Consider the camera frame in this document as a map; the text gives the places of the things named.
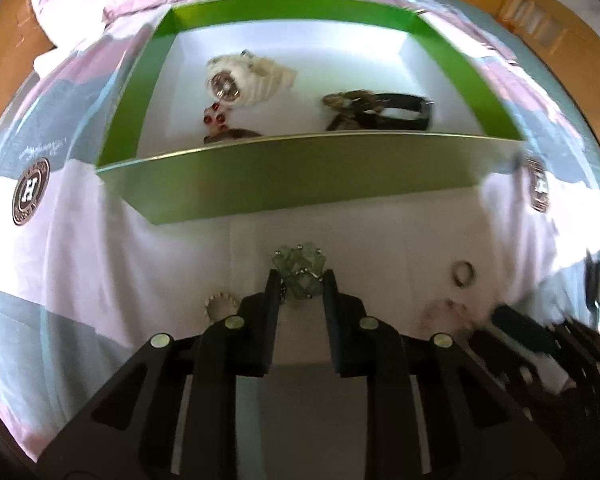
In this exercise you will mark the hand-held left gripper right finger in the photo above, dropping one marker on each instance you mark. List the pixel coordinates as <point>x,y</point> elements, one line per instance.
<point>336,322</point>

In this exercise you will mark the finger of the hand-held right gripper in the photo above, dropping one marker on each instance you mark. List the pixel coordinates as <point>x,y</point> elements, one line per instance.
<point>520,327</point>
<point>594,282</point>

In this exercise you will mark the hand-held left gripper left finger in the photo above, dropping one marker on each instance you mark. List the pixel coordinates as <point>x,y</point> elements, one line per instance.
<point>270,322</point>

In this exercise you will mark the green cardboard box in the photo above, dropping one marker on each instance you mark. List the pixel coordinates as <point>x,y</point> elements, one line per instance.
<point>290,175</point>

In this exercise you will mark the black wristwatch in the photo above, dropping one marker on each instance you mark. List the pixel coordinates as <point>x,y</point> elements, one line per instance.
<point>410,107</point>

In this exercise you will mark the white wristwatch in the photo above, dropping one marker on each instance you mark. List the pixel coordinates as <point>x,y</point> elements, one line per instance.
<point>235,82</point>

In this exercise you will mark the teal bed sheet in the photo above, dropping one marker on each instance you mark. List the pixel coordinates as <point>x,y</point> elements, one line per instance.
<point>555,85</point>

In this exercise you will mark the wooden footboard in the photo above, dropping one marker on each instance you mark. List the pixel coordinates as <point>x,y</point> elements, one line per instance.
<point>555,20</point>

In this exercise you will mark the wooden headboard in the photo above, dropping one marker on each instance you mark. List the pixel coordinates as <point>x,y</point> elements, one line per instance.
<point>5,60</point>

